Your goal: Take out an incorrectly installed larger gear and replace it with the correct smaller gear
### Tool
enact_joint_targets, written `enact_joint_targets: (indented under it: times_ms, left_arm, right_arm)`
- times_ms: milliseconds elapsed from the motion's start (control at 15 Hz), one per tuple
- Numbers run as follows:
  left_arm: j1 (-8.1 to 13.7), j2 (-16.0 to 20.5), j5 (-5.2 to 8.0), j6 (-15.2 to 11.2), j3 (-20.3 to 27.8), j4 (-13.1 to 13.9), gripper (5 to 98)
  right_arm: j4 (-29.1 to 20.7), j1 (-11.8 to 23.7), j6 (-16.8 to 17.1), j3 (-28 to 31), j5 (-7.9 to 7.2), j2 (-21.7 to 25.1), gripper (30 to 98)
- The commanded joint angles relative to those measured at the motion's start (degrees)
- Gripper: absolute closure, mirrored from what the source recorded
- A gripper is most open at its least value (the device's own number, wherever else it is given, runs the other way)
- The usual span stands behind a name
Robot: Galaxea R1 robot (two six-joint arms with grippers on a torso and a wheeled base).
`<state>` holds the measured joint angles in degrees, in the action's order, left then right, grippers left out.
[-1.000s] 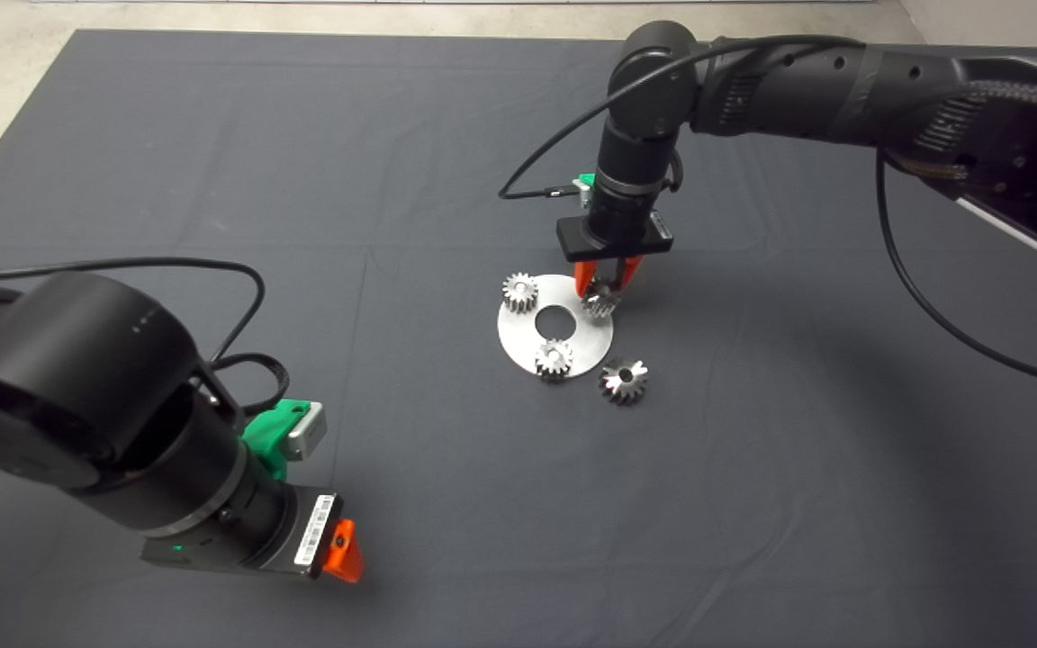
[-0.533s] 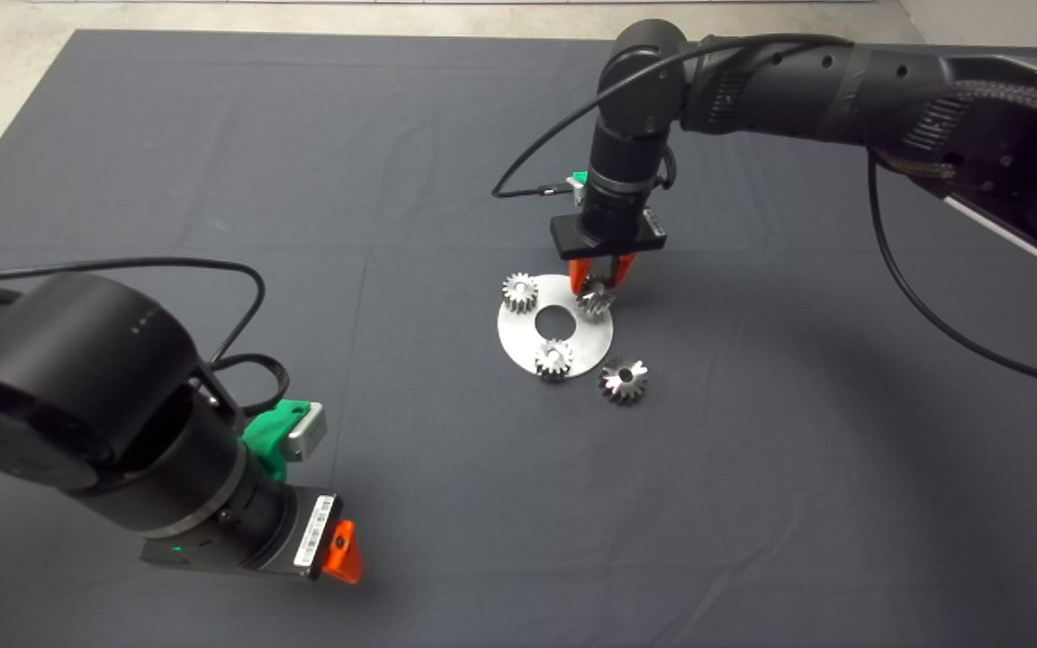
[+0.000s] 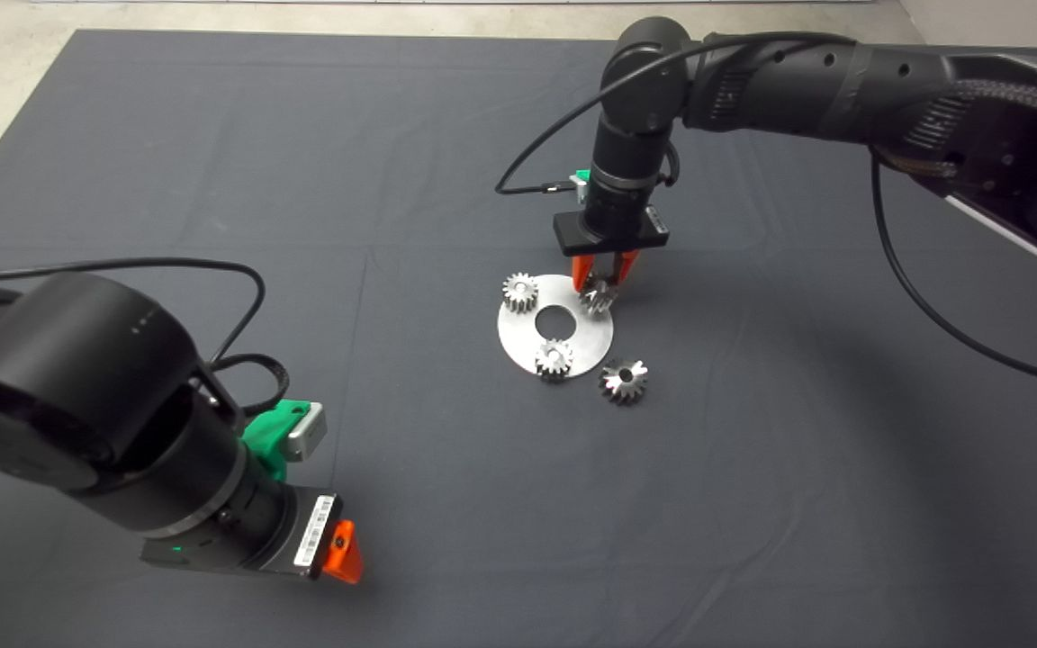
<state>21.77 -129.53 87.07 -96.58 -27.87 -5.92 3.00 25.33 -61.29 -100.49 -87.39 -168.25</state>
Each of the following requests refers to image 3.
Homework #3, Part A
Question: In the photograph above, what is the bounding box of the dark grey table cloth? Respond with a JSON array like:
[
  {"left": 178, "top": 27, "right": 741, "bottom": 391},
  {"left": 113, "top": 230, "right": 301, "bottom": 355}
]
[{"left": 0, "top": 30, "right": 1037, "bottom": 648}]

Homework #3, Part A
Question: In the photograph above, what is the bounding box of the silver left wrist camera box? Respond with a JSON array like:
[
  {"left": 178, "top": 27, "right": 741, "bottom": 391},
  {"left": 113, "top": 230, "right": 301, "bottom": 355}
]
[{"left": 284, "top": 403, "right": 329, "bottom": 464}]

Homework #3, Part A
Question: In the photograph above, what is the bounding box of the green left camera mount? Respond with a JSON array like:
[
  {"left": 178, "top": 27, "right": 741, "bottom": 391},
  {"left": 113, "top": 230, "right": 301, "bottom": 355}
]
[{"left": 241, "top": 400, "right": 312, "bottom": 482}]

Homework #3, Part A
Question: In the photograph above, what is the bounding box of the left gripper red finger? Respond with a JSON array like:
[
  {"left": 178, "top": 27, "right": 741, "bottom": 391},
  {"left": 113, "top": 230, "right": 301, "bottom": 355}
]
[{"left": 320, "top": 519, "right": 365, "bottom": 585}]

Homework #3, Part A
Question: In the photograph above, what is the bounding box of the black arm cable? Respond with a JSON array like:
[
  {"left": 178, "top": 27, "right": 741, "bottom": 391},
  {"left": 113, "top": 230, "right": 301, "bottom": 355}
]
[
  {"left": 0, "top": 258, "right": 291, "bottom": 419},
  {"left": 495, "top": 32, "right": 1037, "bottom": 394}
]

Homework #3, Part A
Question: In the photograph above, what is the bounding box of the round metal plate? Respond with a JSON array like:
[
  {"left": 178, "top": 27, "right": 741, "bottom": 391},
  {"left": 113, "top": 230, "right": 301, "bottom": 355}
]
[{"left": 497, "top": 274, "right": 616, "bottom": 381}]

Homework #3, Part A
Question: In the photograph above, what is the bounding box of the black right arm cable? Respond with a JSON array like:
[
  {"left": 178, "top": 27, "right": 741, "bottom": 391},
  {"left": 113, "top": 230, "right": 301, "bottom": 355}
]
[{"left": 495, "top": 32, "right": 1037, "bottom": 394}]

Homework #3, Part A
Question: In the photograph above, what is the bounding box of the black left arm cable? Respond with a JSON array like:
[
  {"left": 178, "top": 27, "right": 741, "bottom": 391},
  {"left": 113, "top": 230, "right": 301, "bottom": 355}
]
[{"left": 0, "top": 258, "right": 291, "bottom": 419}]

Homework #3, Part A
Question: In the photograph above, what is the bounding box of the large steel gear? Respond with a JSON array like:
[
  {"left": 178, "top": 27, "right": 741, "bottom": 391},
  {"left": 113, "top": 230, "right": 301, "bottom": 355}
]
[{"left": 600, "top": 356, "right": 648, "bottom": 406}]

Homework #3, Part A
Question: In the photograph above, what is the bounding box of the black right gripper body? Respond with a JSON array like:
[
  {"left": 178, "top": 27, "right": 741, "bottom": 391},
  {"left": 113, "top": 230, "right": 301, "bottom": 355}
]
[{"left": 553, "top": 184, "right": 671, "bottom": 260}]

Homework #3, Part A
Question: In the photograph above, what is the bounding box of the small steel gear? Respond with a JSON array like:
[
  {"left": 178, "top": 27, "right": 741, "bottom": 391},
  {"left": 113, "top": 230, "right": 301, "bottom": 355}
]
[
  {"left": 533, "top": 339, "right": 574, "bottom": 384},
  {"left": 580, "top": 277, "right": 620, "bottom": 315},
  {"left": 502, "top": 274, "right": 540, "bottom": 315}
]

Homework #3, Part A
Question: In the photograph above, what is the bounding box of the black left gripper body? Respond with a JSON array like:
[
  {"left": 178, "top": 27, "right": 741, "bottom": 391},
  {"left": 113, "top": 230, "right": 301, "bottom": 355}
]
[{"left": 140, "top": 486, "right": 344, "bottom": 581}]

